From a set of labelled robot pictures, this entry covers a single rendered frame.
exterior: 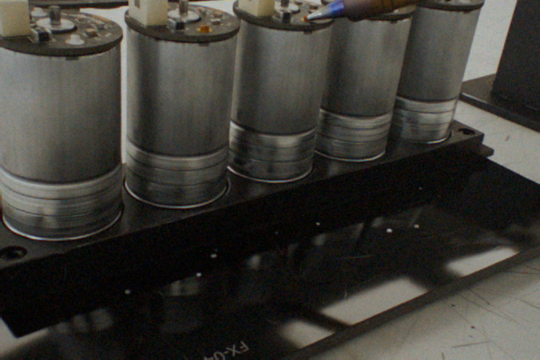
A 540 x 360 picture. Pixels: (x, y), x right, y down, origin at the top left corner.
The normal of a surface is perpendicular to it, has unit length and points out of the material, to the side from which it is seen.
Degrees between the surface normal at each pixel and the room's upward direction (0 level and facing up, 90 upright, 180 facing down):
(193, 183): 90
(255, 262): 0
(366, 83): 90
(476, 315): 0
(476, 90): 0
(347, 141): 90
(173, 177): 90
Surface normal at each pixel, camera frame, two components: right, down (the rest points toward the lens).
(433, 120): 0.24, 0.46
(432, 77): -0.02, 0.45
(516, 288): 0.10, -0.89
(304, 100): 0.55, 0.43
